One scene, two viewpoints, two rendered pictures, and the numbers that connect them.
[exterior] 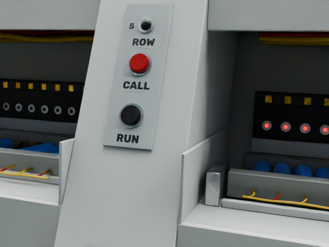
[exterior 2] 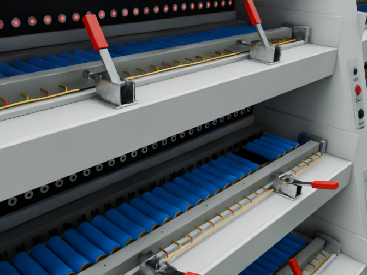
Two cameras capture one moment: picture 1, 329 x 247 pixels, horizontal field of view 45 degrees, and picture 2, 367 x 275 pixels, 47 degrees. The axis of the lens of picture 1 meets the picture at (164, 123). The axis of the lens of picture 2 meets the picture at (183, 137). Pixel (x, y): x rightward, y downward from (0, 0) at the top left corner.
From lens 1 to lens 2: 0.89 m
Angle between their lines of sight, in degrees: 65
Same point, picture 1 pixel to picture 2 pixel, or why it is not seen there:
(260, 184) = not seen: hidden behind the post
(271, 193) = not seen: hidden behind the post
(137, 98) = (360, 105)
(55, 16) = (321, 72)
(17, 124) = (201, 141)
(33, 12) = (314, 72)
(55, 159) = (314, 146)
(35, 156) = (308, 150)
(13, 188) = (325, 168)
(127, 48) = (353, 84)
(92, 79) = (347, 102)
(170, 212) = not seen: outside the picture
